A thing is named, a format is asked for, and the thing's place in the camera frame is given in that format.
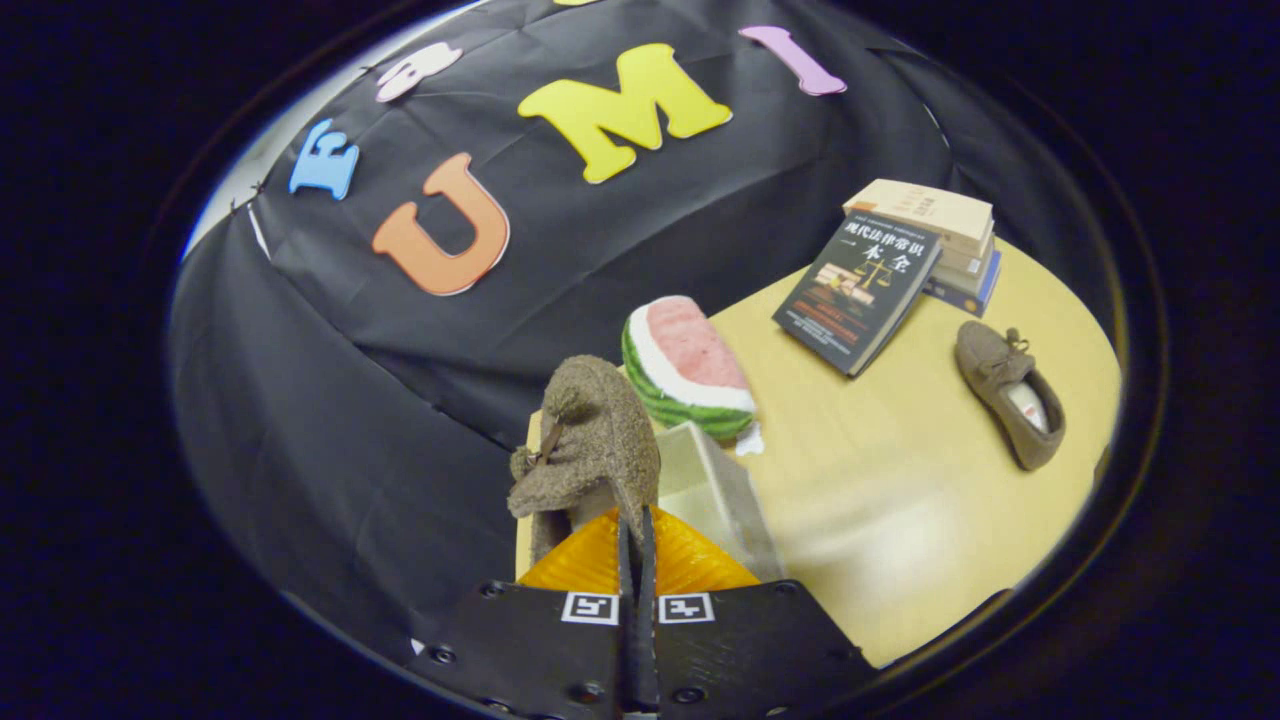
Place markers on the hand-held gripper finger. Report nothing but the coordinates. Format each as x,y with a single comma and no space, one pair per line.
648,560
627,560

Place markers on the black cover book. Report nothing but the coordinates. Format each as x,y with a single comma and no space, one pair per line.
850,290

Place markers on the brown fuzzy shoe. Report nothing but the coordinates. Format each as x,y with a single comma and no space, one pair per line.
600,440
990,365

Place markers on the beige cover book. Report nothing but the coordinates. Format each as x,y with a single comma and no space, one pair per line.
920,205

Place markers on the watermelon slice plush toy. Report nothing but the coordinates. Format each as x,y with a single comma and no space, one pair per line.
685,355

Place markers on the blue cover book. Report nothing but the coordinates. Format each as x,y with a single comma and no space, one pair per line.
965,295

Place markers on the cream cover book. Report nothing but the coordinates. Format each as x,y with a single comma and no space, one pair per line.
972,262

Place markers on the white toy tag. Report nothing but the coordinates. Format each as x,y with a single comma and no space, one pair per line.
750,440

